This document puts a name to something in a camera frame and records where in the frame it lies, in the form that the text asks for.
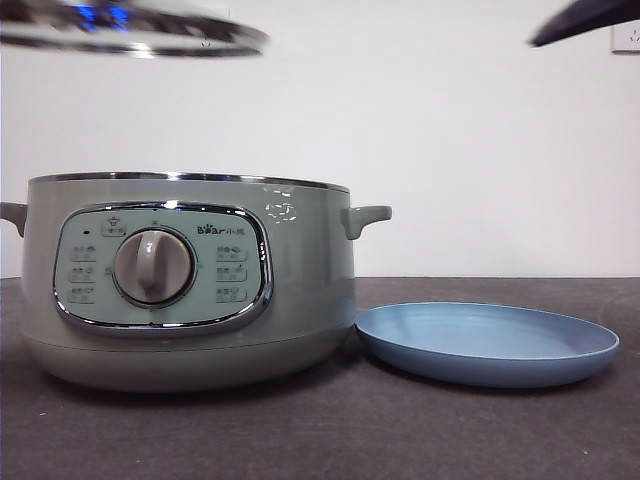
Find glass lid with green knob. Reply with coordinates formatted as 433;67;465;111
0;0;272;59

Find blue plate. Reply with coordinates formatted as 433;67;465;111
354;301;621;389

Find pale green electric steamer pot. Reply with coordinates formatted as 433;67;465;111
0;171;394;392

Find white wall socket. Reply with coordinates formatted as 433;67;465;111
609;23;640;54

